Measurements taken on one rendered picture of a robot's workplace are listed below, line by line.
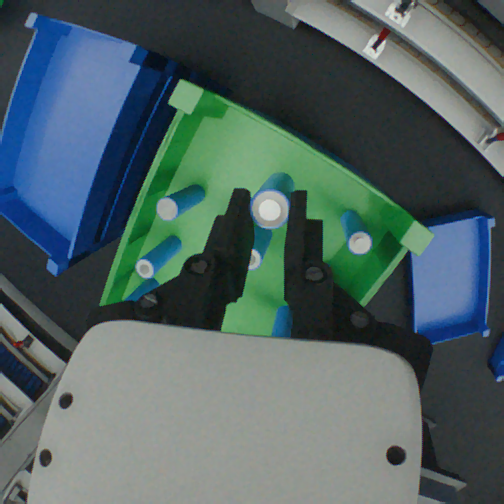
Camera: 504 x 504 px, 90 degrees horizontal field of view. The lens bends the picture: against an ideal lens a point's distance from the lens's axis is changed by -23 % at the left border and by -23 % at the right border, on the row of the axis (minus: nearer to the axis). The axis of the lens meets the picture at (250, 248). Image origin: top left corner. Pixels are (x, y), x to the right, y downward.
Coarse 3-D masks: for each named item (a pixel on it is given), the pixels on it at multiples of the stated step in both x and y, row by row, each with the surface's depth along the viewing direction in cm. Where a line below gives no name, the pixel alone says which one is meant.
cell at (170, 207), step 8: (176, 192) 25; (184, 192) 26; (192, 192) 27; (200, 192) 28; (160, 200) 23; (168, 200) 23; (176, 200) 23; (184, 200) 25; (192, 200) 26; (200, 200) 28; (160, 208) 24; (168, 208) 23; (176, 208) 23; (184, 208) 25; (160, 216) 24; (168, 216) 24; (176, 216) 24
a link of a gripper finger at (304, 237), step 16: (304, 192) 13; (304, 208) 13; (288, 224) 12; (304, 224) 12; (320, 224) 13; (288, 240) 11; (304, 240) 11; (320, 240) 12; (288, 256) 11; (304, 256) 12; (320, 256) 12; (288, 272) 12; (288, 288) 11; (336, 288) 11; (288, 304) 12; (336, 304) 10; (352, 304) 10; (336, 320) 10; (352, 320) 9; (368, 320) 9; (352, 336) 9; (368, 336) 9
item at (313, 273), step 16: (304, 272) 11; (320, 272) 11; (304, 288) 10; (320, 288) 10; (304, 304) 10; (320, 304) 10; (304, 320) 9; (320, 320) 9; (304, 336) 9; (320, 336) 9
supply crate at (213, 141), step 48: (192, 96) 19; (192, 144) 28; (240, 144) 27; (288, 144) 26; (144, 192) 25; (336, 192) 27; (144, 240) 32; (192, 240) 31; (336, 240) 29; (384, 240) 27
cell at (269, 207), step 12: (276, 180) 16; (288, 180) 17; (264, 192) 14; (276, 192) 14; (288, 192) 15; (252, 204) 14; (264, 204) 14; (276, 204) 14; (288, 204) 14; (252, 216) 14; (264, 216) 14; (276, 216) 14; (276, 228) 14
